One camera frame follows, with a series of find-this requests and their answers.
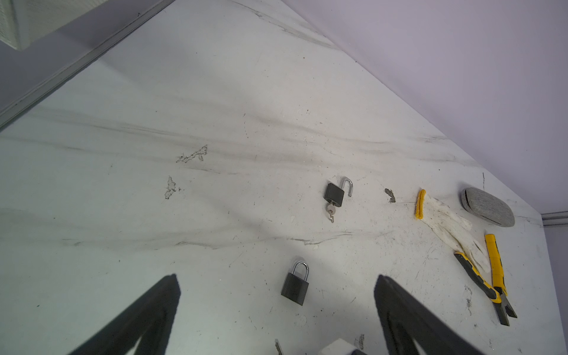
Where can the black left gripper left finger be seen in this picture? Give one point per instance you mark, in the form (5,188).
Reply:
(144,327)

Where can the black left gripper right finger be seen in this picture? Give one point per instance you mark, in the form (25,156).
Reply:
(407,324)

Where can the black padlock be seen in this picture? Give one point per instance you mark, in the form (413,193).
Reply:
(296,283)
(334,194)

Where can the white work glove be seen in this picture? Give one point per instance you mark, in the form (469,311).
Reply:
(451,228)

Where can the grey fabric glasses case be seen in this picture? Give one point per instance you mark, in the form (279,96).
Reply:
(487,207)

